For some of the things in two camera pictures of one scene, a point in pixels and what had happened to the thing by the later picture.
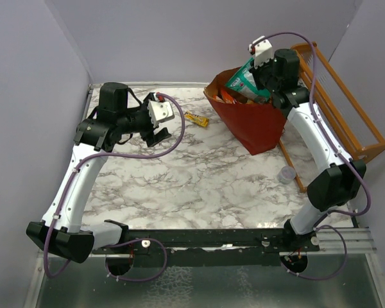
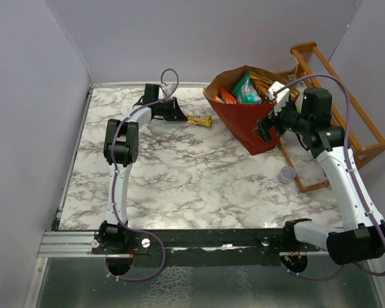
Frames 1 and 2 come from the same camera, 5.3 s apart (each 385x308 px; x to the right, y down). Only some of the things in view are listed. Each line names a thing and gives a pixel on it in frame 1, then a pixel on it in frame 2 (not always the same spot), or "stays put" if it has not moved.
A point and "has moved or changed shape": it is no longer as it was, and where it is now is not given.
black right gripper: (255, 71) to (264, 124)
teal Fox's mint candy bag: (242, 82) has moved or changed shape
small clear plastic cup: (286, 174) stays put
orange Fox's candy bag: (227, 98) stays put
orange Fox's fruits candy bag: (215, 97) stays put
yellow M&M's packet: (196, 119) stays put
